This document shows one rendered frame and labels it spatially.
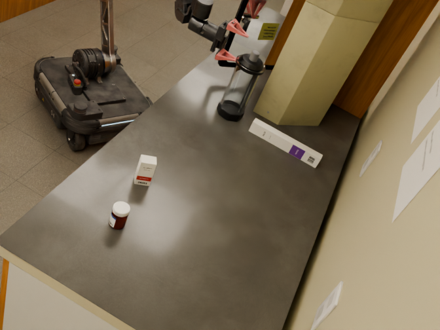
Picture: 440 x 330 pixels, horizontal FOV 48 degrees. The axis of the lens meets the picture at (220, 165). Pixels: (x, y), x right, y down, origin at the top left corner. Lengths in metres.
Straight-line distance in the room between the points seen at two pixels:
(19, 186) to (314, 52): 1.61
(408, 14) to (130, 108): 1.57
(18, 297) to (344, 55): 1.30
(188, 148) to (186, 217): 0.30
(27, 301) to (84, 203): 0.28
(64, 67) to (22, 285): 1.94
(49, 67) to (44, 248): 1.92
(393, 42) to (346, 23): 0.39
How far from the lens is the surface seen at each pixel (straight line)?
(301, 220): 1.60
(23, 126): 3.01
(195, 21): 1.77
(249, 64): 1.73
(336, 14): 1.73
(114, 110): 2.85
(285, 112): 1.91
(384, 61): 2.15
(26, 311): 1.42
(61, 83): 2.97
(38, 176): 2.74
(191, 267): 1.33
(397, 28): 2.11
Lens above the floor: 1.97
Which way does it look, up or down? 39 degrees down
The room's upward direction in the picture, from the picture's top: 25 degrees clockwise
